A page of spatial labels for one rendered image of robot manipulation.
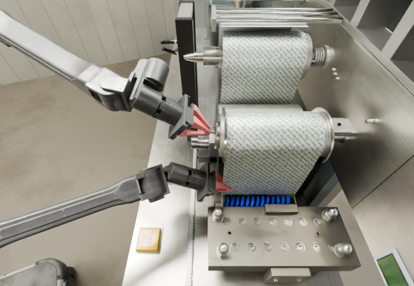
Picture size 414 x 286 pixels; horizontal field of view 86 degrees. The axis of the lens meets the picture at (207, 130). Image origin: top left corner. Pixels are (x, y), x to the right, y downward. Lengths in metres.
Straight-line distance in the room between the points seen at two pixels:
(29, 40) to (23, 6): 2.71
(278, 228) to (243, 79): 0.45
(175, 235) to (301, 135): 0.53
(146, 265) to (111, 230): 1.11
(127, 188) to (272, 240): 0.42
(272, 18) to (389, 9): 0.27
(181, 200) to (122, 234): 1.05
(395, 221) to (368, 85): 0.29
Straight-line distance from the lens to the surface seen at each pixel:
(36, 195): 2.34
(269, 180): 0.68
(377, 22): 0.74
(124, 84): 0.49
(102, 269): 1.85
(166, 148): 1.02
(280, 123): 0.56
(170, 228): 0.85
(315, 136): 0.58
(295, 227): 0.74
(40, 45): 0.64
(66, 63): 0.58
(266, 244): 0.71
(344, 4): 0.86
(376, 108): 0.61
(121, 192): 0.58
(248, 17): 0.68
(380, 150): 0.60
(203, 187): 0.64
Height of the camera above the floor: 1.69
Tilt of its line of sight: 48 degrees down
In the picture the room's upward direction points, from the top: straight up
